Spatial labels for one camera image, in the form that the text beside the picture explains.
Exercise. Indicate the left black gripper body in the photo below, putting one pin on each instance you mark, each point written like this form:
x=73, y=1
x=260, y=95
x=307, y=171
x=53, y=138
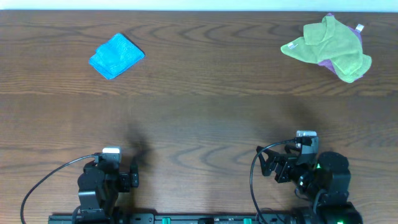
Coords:
x=125, y=181

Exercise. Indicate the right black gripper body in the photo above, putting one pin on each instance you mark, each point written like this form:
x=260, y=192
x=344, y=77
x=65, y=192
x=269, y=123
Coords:
x=287, y=161

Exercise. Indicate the blue microfiber cloth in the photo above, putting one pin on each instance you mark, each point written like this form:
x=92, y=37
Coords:
x=115, y=56

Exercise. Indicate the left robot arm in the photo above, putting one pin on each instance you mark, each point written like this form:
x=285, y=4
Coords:
x=98, y=204

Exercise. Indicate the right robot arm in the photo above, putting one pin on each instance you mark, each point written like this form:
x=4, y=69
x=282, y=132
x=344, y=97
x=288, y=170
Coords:
x=320, y=179

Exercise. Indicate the purple microfiber cloth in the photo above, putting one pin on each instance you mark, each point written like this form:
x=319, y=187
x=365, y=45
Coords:
x=342, y=51

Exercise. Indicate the green microfiber cloth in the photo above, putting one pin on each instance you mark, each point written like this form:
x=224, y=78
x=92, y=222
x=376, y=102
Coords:
x=307, y=48

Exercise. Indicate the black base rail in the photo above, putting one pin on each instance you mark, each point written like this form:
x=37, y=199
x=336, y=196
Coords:
x=149, y=218

